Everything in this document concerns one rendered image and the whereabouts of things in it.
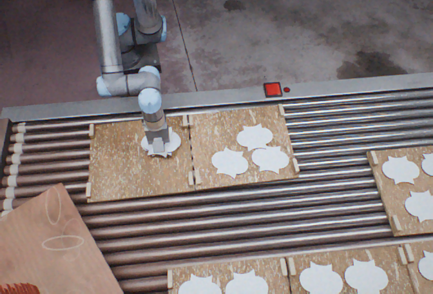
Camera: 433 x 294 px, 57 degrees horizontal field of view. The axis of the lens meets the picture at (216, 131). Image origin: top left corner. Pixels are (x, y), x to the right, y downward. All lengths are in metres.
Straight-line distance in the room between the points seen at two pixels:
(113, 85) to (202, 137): 0.44
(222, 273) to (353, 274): 0.45
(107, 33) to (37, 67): 2.01
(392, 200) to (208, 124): 0.79
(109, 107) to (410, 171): 1.29
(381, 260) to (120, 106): 1.21
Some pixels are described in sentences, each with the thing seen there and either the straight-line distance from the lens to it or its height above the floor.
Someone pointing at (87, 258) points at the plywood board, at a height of 1.04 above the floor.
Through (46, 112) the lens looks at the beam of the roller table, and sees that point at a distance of 1.90.
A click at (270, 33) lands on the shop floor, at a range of 3.38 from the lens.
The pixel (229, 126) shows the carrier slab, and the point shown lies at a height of 0.94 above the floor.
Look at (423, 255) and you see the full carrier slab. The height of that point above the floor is 0.94.
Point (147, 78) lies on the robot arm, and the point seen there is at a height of 1.27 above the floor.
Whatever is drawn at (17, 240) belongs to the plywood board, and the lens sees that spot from 1.53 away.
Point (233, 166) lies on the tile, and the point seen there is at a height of 0.94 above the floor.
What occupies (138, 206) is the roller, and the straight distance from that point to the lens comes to 1.57.
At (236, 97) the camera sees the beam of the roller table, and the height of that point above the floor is 0.91.
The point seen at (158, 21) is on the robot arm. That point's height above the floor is 1.18.
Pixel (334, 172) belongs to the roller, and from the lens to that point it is 1.66.
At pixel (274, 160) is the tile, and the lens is 1.61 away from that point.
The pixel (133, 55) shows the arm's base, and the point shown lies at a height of 0.99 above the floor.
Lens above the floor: 2.36
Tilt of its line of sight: 59 degrees down
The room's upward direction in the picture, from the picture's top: straight up
